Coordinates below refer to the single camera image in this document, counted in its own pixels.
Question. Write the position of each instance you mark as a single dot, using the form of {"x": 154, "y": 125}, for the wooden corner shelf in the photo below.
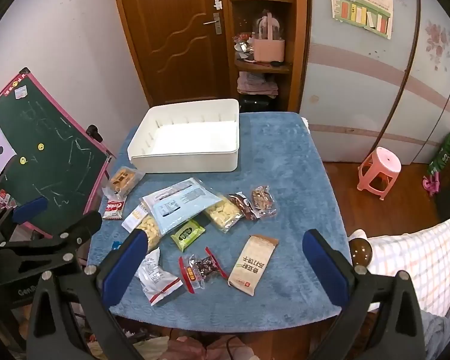
{"x": 302, "y": 45}

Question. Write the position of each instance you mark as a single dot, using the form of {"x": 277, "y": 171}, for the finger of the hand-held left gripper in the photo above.
{"x": 30, "y": 209}
{"x": 82, "y": 227}

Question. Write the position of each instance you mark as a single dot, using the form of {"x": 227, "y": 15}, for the checked blanket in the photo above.
{"x": 427, "y": 255}

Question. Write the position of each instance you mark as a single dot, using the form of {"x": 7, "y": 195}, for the dark brown snack packet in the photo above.
{"x": 243, "y": 204}

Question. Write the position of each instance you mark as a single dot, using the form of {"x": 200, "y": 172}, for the wall poster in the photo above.
{"x": 360, "y": 3}

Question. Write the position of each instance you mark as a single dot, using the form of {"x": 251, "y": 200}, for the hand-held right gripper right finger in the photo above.
{"x": 324, "y": 270}

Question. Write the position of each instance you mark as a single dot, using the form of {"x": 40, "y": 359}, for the folded pink towels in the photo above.
{"x": 257, "y": 84}

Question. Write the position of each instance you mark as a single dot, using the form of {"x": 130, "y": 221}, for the blue fluffy table towel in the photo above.
{"x": 285, "y": 157}

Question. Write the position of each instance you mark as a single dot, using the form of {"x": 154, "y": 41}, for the white door hook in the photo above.
{"x": 218, "y": 3}

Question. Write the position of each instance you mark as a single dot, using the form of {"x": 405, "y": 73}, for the pink toy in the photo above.
{"x": 431, "y": 184}

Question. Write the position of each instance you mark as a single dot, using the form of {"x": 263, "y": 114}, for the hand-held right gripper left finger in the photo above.
{"x": 124, "y": 266}

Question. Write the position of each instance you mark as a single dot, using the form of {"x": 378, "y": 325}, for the small blue wrapper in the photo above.
{"x": 116, "y": 245}

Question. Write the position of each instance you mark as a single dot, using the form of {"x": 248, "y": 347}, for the black chalkboard clamp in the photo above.
{"x": 93, "y": 132}

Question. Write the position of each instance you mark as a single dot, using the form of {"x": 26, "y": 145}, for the grey blue blanket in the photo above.
{"x": 433, "y": 332}

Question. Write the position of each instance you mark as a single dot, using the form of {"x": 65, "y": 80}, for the clear walnut snack packet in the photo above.
{"x": 263, "y": 198}

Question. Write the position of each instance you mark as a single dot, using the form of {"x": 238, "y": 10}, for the clear yellow cracker packet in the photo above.
{"x": 223, "y": 213}

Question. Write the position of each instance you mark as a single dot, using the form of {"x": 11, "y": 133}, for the beige biscuit packet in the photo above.
{"x": 253, "y": 264}

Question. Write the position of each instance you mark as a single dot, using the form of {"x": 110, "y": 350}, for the pink plastic stool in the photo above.
{"x": 382, "y": 165}

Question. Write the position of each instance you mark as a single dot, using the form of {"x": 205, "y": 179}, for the green pastry packet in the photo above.
{"x": 187, "y": 234}

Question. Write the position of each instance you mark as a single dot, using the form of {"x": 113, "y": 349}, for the brown round knob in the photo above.
{"x": 361, "y": 252}

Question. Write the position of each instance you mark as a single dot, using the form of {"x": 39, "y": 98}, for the white plastic storage box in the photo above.
{"x": 195, "y": 135}

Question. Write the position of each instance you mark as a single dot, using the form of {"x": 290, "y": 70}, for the brown wooden door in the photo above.
{"x": 172, "y": 26}

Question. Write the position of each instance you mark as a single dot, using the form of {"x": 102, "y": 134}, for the brown nut bar packet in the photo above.
{"x": 202, "y": 268}

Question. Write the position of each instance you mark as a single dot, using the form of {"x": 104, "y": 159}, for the pink basket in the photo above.
{"x": 269, "y": 49}

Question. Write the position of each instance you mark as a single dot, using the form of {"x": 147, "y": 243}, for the green bag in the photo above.
{"x": 442, "y": 155}

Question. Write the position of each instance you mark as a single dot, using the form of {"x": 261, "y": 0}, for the small red white packet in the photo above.
{"x": 114, "y": 209}

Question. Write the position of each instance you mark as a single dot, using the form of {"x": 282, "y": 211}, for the light blue packet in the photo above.
{"x": 180, "y": 202}

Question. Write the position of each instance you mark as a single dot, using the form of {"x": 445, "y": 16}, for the clear puffed rice packet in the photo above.
{"x": 152, "y": 228}

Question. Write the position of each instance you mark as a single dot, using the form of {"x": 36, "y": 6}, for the pile of shiny wrappers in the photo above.
{"x": 243, "y": 47}

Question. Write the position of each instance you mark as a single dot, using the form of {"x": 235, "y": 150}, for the white packet with red edge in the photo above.
{"x": 157, "y": 277}

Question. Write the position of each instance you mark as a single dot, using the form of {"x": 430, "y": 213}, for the green chalkboard with pink frame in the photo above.
{"x": 52, "y": 150}

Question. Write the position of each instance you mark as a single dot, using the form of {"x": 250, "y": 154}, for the clear brown cookie packet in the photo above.
{"x": 122, "y": 180}

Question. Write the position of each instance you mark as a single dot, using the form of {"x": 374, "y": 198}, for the floral sliding wardrobe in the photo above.
{"x": 360, "y": 101}

